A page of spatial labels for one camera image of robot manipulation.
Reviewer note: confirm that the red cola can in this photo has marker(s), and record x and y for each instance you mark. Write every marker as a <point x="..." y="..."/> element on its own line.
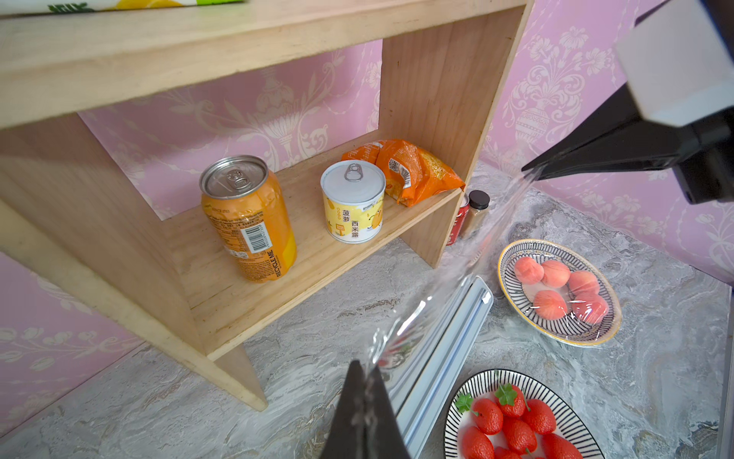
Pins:
<point x="458" y="223"/>

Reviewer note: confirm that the cream plastic wrap dispenser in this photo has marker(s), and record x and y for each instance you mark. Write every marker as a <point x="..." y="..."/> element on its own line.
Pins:
<point x="425" y="357"/>

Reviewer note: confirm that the spice jar with black lid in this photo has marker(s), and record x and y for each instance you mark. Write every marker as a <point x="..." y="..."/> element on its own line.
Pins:
<point x="478" y="204"/>

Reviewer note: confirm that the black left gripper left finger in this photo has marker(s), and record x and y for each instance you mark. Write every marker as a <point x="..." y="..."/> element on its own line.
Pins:
<point x="347" y="433"/>

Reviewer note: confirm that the peach top right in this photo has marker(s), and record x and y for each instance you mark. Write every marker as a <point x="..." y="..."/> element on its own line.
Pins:
<point x="556" y="274"/>

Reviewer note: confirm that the red strawberry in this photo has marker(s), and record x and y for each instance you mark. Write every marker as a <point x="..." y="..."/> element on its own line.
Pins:
<point x="487" y="416"/>

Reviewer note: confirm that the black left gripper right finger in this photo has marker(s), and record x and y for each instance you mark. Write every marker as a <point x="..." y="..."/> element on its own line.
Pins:
<point x="382" y="438"/>

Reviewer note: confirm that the orange drink can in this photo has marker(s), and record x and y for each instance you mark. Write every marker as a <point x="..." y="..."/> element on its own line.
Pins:
<point x="243" y="201"/>

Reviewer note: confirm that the orange snack bag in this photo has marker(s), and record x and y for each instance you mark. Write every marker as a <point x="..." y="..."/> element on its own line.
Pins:
<point x="412" y="173"/>

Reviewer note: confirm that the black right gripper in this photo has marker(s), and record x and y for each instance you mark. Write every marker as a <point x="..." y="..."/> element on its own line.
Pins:
<point x="615" y="138"/>

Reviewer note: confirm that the peach top left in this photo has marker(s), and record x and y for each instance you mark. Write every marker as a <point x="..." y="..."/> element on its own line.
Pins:
<point x="528" y="271"/>

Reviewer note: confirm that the wooden shelf unit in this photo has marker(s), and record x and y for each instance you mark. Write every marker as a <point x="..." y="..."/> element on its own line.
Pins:
<point x="107" y="122"/>

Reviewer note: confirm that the white green carton box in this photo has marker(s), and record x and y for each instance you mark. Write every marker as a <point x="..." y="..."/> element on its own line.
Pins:
<point x="63" y="7"/>

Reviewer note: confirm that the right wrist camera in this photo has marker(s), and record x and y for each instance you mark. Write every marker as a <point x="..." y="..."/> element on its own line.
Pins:
<point x="679" y="61"/>

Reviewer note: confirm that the white yellow tin can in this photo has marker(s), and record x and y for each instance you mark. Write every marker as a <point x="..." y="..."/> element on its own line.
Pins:
<point x="353" y="193"/>

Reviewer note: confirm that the glass plate of strawberries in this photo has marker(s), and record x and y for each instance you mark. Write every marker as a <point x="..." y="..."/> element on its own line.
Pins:
<point x="486" y="382"/>

